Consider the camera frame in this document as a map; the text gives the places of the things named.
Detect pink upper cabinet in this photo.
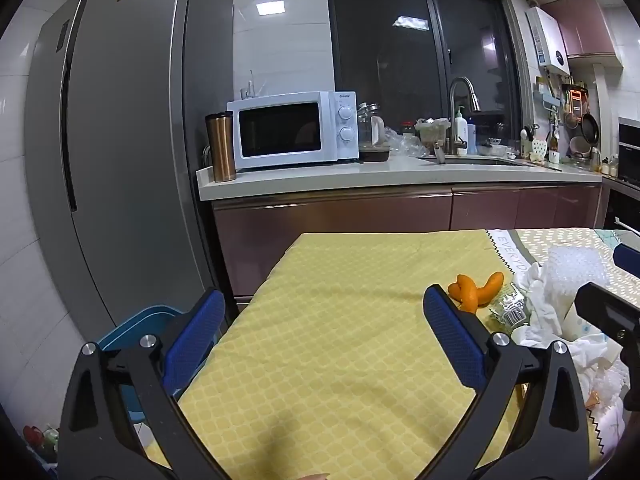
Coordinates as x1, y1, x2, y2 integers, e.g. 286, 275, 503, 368
541, 0, 623, 66

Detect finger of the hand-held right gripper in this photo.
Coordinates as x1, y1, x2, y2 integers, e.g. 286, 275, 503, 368
612, 244, 640, 279
574, 282, 640, 346

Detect white pump bottle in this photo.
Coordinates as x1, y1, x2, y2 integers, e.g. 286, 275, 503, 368
453, 107, 470, 155

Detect black frying pan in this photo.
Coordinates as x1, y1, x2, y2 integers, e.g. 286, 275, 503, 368
580, 112, 600, 145

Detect grey refrigerator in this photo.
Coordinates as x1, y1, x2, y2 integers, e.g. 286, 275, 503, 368
24, 0, 236, 331

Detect crumpled clear plastic bags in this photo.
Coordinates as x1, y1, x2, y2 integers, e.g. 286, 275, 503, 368
385, 127, 432, 158

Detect clear wrapper with green edge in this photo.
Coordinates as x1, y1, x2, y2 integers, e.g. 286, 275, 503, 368
487, 287, 532, 333

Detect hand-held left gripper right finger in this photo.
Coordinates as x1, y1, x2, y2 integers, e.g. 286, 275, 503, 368
422, 284, 592, 480

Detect brown glass baking dish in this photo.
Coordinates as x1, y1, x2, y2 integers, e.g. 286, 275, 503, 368
359, 144, 392, 163

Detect steel kitchen faucet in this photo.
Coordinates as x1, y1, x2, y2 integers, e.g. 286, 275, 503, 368
434, 77, 482, 165

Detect blue plastic basket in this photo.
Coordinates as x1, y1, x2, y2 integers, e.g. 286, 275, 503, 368
96, 304, 221, 453

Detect yellow patterned tablecloth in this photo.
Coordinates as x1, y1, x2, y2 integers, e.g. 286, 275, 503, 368
142, 229, 640, 480

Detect dark window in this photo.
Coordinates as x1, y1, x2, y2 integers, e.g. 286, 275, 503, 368
325, 0, 523, 143

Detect copper travel mug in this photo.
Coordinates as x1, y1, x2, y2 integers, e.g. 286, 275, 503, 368
205, 112, 237, 183

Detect white microwave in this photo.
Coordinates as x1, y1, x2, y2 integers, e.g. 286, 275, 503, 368
226, 90, 360, 171

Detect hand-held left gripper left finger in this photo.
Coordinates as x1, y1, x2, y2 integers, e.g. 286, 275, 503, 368
56, 287, 227, 480

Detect long orange peel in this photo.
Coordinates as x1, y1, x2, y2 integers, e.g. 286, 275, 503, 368
447, 275, 483, 313

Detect black built-in oven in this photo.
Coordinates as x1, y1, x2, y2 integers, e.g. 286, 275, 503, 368
602, 117, 640, 236

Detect kitchen counter with cabinets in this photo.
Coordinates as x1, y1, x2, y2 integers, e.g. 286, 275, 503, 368
196, 152, 606, 301

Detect white water heater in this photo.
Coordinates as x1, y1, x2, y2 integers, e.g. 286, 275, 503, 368
525, 6, 571, 72

